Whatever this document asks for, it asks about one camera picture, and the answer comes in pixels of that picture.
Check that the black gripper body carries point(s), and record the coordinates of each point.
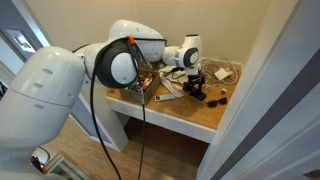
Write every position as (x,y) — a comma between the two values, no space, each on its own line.
(195,80)

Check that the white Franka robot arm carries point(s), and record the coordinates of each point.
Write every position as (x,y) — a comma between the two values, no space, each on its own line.
(43,93)

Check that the grey printed box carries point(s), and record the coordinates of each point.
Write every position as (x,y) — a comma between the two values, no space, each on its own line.
(171,87)

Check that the brown cardboard box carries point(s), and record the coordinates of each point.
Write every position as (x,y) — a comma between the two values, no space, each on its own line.
(140,95)

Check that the yellow pencil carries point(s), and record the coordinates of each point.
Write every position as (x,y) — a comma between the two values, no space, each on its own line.
(189,104)

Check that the black sunglasses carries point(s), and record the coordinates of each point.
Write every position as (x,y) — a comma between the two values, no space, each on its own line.
(216,102)

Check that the white flat remote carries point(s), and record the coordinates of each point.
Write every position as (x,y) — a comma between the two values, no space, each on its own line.
(165,97)

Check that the small white round object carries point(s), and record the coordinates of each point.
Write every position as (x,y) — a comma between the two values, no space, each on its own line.
(223,90)

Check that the white power adapter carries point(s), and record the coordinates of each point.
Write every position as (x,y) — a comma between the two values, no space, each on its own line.
(222,74)

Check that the green glass jar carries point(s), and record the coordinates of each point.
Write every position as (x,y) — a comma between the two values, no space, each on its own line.
(161,64)

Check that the aluminium frame profile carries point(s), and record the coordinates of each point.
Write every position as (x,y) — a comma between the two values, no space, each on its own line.
(65,165)

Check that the framed wall picture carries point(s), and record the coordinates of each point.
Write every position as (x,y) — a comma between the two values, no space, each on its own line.
(20,40)

